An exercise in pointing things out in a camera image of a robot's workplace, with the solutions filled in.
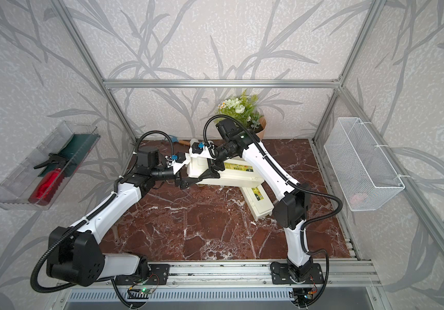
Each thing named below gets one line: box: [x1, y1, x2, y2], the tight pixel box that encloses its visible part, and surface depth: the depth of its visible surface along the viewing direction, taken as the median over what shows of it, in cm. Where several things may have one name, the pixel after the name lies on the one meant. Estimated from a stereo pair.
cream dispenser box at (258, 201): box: [239, 183, 275, 222], surface depth 88 cm
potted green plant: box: [214, 89, 267, 141], surface depth 97 cm
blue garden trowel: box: [168, 134, 191, 146], surface depth 122 cm
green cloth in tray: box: [37, 133, 100, 177], surface depth 69 cm
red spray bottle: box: [28, 153, 69, 206], surface depth 61 cm
